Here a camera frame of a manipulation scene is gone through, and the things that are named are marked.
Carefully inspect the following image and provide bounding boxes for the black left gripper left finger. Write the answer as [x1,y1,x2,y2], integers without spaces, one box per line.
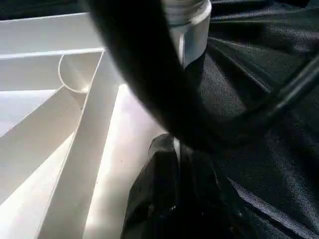
[121,133,181,239]

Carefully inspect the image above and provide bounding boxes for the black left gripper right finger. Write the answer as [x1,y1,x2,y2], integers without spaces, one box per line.
[179,143,261,239]

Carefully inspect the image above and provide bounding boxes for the white plastic table top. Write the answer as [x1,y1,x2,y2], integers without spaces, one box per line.
[0,0,213,239]

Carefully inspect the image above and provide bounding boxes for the white plastic table leg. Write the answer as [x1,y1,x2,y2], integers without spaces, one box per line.
[161,0,213,28]

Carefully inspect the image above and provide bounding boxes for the black work mat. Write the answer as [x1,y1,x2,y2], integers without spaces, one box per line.
[0,0,319,239]

